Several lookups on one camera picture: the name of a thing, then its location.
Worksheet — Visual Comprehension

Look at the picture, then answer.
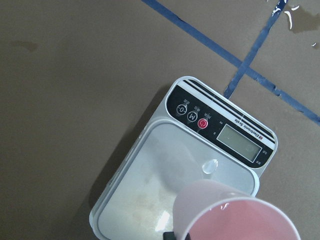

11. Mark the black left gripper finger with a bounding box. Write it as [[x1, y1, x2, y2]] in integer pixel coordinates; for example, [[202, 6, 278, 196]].
[[162, 231, 191, 240]]

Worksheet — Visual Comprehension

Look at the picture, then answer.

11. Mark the pink paper cup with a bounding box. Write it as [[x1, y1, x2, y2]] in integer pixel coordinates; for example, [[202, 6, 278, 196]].
[[172, 179, 301, 240]]

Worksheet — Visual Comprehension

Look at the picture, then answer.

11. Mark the digital kitchen scale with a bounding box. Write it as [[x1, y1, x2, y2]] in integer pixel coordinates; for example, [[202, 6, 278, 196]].
[[89, 76, 278, 240]]

